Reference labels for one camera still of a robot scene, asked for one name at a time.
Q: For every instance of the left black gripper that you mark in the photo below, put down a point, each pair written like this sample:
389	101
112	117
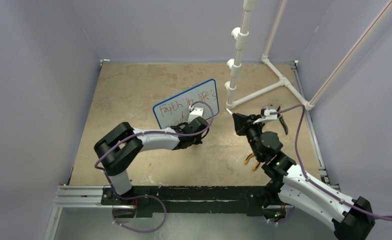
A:
198	140

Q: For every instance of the aluminium rail frame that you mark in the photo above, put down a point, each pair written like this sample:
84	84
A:
199	180

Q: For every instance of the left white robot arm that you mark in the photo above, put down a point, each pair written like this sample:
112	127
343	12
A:
117	150

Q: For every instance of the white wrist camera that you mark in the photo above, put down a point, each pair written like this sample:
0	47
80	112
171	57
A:
194	112
268	113

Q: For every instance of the white pipe with red stripe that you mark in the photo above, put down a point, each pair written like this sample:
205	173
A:
371	29

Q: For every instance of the white PVC pipe stand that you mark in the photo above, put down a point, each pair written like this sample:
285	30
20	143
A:
244	86

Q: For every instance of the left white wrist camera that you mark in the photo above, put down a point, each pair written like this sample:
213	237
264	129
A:
194	112

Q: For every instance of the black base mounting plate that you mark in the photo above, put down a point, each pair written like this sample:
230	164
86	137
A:
253	201

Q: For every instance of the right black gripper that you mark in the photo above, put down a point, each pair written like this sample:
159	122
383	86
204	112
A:
242	121

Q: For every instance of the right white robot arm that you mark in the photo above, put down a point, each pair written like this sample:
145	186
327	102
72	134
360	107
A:
349	218

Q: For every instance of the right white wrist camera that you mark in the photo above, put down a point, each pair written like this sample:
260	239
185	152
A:
268	113

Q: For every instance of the black handled pliers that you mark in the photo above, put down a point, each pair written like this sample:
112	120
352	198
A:
283	123

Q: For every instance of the blue framed whiteboard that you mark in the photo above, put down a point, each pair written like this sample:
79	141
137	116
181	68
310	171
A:
176	109

